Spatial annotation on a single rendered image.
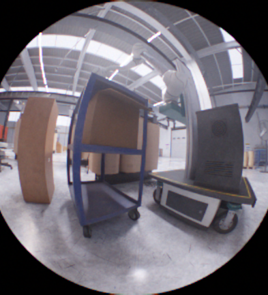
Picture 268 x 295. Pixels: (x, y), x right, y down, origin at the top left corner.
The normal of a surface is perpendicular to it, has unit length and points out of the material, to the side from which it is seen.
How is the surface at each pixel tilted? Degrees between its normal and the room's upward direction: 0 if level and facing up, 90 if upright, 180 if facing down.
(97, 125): 90
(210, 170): 90
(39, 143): 90
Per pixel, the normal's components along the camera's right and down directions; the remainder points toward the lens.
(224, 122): -0.87, -0.08
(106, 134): 0.70, 0.01
